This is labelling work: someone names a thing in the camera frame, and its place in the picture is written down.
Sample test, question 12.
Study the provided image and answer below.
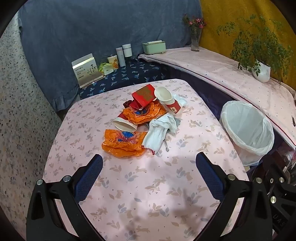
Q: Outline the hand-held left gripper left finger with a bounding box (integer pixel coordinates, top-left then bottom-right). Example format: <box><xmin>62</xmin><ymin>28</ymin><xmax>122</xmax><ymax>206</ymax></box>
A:
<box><xmin>26</xmin><ymin>154</ymin><xmax>104</xmax><ymax>241</ymax></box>

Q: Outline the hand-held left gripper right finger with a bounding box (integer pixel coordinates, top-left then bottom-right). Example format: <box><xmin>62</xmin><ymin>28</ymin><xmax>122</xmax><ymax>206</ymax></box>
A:
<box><xmin>195</xmin><ymin>152</ymin><xmax>277</xmax><ymax>241</ymax></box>

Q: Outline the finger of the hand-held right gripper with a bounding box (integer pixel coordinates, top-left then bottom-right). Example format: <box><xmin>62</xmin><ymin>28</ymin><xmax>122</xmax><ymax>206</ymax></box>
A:
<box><xmin>261</xmin><ymin>159</ymin><xmax>291</xmax><ymax>200</ymax></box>

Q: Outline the orange plastic bag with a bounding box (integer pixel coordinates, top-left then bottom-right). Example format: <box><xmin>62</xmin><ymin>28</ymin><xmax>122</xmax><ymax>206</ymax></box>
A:
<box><xmin>102</xmin><ymin>129</ymin><xmax>148</xmax><ymax>158</ymax></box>
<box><xmin>122</xmin><ymin>102</ymin><xmax>167</xmax><ymax>126</ymax></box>

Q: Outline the white-lined bin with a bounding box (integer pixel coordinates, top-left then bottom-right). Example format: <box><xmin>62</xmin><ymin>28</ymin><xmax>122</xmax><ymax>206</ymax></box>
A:
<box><xmin>219</xmin><ymin>100</ymin><xmax>275</xmax><ymax>167</ymax></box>

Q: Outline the white cloth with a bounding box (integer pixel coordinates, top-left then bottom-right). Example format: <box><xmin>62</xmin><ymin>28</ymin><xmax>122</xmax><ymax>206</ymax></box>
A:
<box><xmin>142</xmin><ymin>115</ymin><xmax>177</xmax><ymax>155</ymax></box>

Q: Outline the red label paper cup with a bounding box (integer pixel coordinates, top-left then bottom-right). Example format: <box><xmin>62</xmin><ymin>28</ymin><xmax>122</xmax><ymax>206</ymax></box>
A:
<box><xmin>154</xmin><ymin>87</ymin><xmax>181</xmax><ymax>115</ymax></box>

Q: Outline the red cardboard box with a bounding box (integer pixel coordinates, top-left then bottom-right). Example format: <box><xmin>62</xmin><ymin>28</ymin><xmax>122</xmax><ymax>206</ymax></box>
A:
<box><xmin>129</xmin><ymin>84</ymin><xmax>158</xmax><ymax>111</ymax></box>

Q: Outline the pink rabbit print tablecloth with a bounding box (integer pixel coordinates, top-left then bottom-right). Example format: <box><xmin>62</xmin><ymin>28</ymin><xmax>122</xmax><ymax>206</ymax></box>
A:
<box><xmin>43</xmin><ymin>79</ymin><xmax>250</xmax><ymax>241</ymax></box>

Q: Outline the dark purple cloth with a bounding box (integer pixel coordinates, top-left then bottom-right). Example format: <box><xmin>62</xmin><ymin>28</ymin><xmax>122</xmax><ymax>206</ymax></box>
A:
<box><xmin>162</xmin><ymin>67</ymin><xmax>235</xmax><ymax>117</ymax></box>

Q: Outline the white plant pot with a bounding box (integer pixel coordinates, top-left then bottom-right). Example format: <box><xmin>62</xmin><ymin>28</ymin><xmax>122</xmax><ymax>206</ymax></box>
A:
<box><xmin>252</xmin><ymin>60</ymin><xmax>271</xmax><ymax>83</ymax></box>

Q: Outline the pale pink shelf cloth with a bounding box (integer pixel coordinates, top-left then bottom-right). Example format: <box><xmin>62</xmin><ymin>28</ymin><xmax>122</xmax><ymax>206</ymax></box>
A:
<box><xmin>137</xmin><ymin>46</ymin><xmax>296</xmax><ymax>151</ymax></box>

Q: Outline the white standing card box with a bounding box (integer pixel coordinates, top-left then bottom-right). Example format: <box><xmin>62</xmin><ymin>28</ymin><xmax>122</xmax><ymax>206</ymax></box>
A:
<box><xmin>72</xmin><ymin>54</ymin><xmax>104</xmax><ymax>89</ymax></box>

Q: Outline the green and white carton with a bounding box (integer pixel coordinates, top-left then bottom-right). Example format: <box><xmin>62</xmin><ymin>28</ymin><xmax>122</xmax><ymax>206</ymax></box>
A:
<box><xmin>98</xmin><ymin>62</ymin><xmax>114</xmax><ymax>75</ymax></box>

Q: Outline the navy floral cloth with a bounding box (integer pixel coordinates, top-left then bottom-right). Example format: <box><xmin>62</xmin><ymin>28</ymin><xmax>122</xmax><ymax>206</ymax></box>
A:
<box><xmin>77</xmin><ymin>58</ymin><xmax>171</xmax><ymax>100</ymax></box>

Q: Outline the printed tin can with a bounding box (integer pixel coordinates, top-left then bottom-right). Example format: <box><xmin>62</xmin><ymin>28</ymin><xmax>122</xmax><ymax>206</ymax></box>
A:
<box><xmin>107</xmin><ymin>54</ymin><xmax>119</xmax><ymax>70</ymax></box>

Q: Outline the slim white bottle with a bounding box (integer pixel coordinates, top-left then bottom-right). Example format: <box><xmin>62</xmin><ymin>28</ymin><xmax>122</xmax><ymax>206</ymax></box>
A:
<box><xmin>116</xmin><ymin>47</ymin><xmax>126</xmax><ymax>67</ymax></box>

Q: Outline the white jar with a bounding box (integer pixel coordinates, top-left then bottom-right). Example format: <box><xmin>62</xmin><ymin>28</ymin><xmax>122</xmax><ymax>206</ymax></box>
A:
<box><xmin>122</xmin><ymin>44</ymin><xmax>133</xmax><ymax>58</ymax></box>

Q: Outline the glass vase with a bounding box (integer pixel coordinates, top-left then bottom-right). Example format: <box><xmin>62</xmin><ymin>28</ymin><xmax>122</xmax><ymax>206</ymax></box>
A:
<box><xmin>191</xmin><ymin>32</ymin><xmax>201</xmax><ymax>52</ymax></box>

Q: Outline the green leafy plant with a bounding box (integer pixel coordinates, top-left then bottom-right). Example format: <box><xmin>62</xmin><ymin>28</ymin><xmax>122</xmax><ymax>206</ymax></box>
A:
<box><xmin>216</xmin><ymin>14</ymin><xmax>292</xmax><ymax>86</ymax></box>

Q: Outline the green tissue box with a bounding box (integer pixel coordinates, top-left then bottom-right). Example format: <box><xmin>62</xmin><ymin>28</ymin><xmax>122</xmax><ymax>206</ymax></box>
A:
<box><xmin>142</xmin><ymin>40</ymin><xmax>166</xmax><ymax>55</ymax></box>

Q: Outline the blue blanket backdrop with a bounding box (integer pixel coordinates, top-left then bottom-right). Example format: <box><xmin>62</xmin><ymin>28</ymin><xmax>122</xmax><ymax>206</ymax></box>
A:
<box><xmin>18</xmin><ymin>0</ymin><xmax>201</xmax><ymax>112</ymax></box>

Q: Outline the pink flower bunch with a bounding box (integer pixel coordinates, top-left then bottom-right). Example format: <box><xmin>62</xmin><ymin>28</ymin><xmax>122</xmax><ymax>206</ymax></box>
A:
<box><xmin>182</xmin><ymin>13</ymin><xmax>207</xmax><ymax>34</ymax></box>

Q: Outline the yellow cloth backdrop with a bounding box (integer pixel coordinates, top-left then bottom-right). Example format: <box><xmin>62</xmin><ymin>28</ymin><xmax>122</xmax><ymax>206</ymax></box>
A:
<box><xmin>200</xmin><ymin>0</ymin><xmax>296</xmax><ymax>93</ymax></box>

